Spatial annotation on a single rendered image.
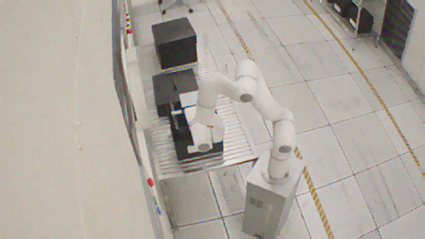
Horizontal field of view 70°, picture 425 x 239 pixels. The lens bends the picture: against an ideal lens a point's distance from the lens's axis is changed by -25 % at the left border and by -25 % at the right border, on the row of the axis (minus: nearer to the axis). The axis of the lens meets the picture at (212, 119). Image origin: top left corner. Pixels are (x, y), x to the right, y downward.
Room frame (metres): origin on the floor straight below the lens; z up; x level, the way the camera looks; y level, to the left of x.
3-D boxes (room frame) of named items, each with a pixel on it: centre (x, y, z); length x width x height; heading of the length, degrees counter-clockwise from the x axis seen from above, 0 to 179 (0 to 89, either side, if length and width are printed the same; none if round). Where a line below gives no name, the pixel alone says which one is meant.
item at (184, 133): (1.50, 0.10, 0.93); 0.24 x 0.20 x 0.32; 100
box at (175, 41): (2.30, 0.25, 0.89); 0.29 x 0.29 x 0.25; 15
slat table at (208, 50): (1.90, 0.17, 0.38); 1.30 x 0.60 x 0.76; 12
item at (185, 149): (1.50, 0.10, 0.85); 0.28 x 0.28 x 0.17; 10
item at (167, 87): (1.86, 0.22, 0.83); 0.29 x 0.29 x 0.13; 11
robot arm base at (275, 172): (1.22, -0.35, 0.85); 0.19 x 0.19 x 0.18
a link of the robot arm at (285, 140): (1.18, -0.35, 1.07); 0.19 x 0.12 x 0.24; 173
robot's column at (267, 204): (1.22, -0.35, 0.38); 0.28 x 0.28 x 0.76; 57
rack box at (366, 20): (3.54, -1.92, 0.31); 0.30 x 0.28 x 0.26; 10
